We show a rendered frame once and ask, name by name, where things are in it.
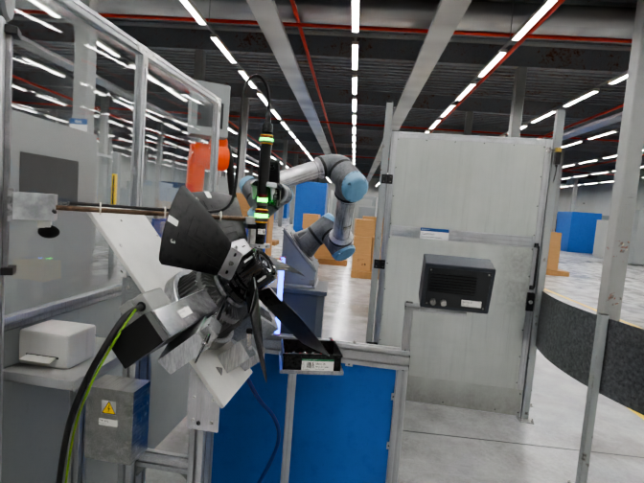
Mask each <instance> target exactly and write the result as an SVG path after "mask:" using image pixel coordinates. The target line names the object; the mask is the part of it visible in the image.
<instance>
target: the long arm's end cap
mask: <svg viewBox="0 0 644 483"><path fill-rule="evenodd" d="M169 338H170V337H169V336H168V334H167V333H166V331H165V330H164V328H163V327H162V325H161V324H160V322H159V321H158V320H157V318H156V317H155V315H154V314H153V312H152V311H149V312H146V313H144V314H143V315H141V316H140V317H139V318H137V319H136V320H135V321H133V322H132V323H131V324H129V325H128V326H127V327H125V328H124V329H122V330H121V334H120V336H119V337H118V339H117V341H116V342H115V344H114V346H113V347H112V351H113V352H114V354H115V355H116V357H117V358H118V359H119V360H120V362H121V363H122V364H123V366H124V367H125V369H126V368H127V367H129V366H131V365H132V364H134V363H135V362H137V361H138V360H139V359H141V358H142V357H144V356H145V355H147V354H148V353H150V352H151V351H152V350H154V349H155V348H157V347H158V346H159V345H161V344H162V343H164V342H165V341H166V340H168V339H169Z"/></svg>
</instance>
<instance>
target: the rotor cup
mask: <svg viewBox="0 0 644 483"><path fill-rule="evenodd" d="M250 256H252V257H253V258H251V259H250V260H248V261H247V262H246V263H245V262H244V261H245V260H246V259H248V258H249V257H250ZM263 261H266V263H267V266H266V265H265V264H264V263H263ZM252 275H253V277H254V278H255V282H256V286H257V289H258V291H260V290H261V289H263V288H265V287H266V286H267V285H269V284H270V283H272V282H273V281H274V280H276V279H277V276H278V275H277V270H276V268H275V266H274V264H273V262H272V261H271V260H270V259H269V257H268V256H267V255H266V254H265V253H264V252H263V250H261V249H260V248H258V247H254V248H252V249H250V250H249V251H248V252H246V253H245V254H244V255H242V257H241V261H240V263H239V265H238V267H237V269H236V271H235V273H234V275H233V277H232V279H231V280H230V281H228V280H227V279H225V278H223V277H221V276H219V279H220V281H221V283H222V285H223V287H224V288H225V290H226V291H227V292H228V294H229V295H230V296H231V297H232V298H233V299H234V300H235V301H237V302H238V303H240V304H242V305H247V302H246V297H245V293H246V292H247V291H248V290H249V285H250V281H251V277H252ZM264 276H266V277H265V278H264V279H262V280H261V281H260V282H258V280H259V279H261V278H262V277H264Z"/></svg>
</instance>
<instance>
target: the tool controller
mask: <svg viewBox="0 0 644 483"><path fill-rule="evenodd" d="M495 273H496V269H495V267H494V265H493V263H492V261H491V260H489V259H478V258H468V257H457V256H447V255H436V254H424V258H423V266H422V274H421V282H420V288H419V300H420V307H424V308H433V309H441V310H451V311H467V312H476V313H486V314H487V313H488V312H489V307H490V302H491V297H492V292H493V286H494V281H495Z"/></svg>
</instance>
